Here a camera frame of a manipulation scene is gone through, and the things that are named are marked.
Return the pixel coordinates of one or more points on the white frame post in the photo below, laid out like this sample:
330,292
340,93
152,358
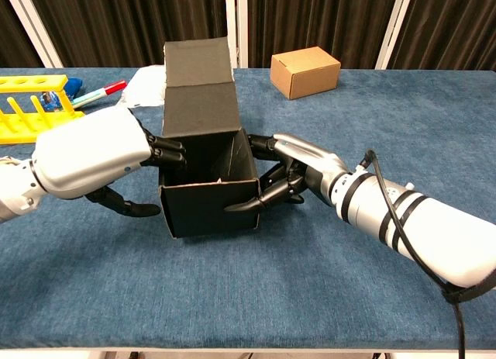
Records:
31,29
393,29
237,18

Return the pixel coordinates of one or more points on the blue table mat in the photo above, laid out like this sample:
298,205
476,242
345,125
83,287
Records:
232,289

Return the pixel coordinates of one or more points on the red and teal marker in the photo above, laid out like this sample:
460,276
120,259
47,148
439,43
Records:
112,88

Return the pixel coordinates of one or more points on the black foldable cardboard box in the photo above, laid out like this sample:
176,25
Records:
201,111

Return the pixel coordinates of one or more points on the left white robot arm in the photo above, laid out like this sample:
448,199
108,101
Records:
15,188

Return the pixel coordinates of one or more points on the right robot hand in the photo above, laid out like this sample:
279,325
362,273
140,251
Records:
310,157

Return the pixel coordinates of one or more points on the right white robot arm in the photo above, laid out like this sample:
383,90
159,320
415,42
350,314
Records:
426,227

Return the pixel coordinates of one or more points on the white packet in clear bag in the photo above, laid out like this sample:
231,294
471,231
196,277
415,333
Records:
145,85

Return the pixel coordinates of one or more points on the black pleated curtain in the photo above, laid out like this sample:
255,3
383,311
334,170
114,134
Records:
116,25
453,25
11,45
321,18

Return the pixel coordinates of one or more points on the yellow test tube rack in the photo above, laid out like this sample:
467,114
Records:
27,124

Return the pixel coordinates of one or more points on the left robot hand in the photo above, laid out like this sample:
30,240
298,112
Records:
93,149

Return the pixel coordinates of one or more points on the blue bottle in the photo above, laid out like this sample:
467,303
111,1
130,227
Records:
76,87

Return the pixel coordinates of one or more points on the small brown cardboard box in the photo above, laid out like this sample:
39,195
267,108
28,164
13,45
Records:
306,74

